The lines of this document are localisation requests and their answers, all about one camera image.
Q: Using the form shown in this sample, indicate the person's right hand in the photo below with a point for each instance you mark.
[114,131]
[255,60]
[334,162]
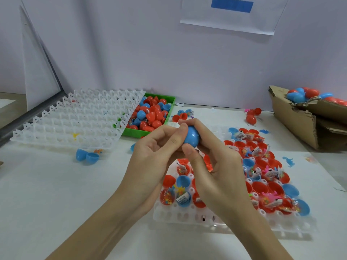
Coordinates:
[222,176]

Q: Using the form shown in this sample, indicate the person's left hand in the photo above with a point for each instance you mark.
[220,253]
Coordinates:
[149,170]

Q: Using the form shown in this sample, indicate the clear plastic egg tray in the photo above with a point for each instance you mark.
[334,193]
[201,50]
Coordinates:
[76,116]
[184,216]

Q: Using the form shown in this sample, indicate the small capsule cluster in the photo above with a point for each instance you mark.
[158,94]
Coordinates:
[183,113]

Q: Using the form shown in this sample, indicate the cardboard box of capsules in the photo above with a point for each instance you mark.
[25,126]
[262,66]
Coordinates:
[293,117]

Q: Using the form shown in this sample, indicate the pile of finished eggs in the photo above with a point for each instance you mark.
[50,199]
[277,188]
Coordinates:
[314,95]

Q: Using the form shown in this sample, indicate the person's right forearm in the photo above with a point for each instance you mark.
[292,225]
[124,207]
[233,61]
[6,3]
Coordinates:
[263,241]

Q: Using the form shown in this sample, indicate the small orange toy piece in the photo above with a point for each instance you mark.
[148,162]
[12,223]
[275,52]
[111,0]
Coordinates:
[97,151]

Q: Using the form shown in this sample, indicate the small blue toy piece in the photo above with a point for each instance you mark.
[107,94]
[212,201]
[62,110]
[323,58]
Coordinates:
[288,160]

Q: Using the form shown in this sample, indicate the green plastic tray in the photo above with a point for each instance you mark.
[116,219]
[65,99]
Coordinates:
[172,97]

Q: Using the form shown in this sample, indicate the clear triangular panel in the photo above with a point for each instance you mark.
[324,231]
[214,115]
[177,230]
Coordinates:
[39,62]

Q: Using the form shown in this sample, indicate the white paper sign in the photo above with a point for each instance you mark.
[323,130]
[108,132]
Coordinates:
[268,13]

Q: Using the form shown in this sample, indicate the grey metal rail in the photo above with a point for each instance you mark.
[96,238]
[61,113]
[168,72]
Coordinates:
[27,119]

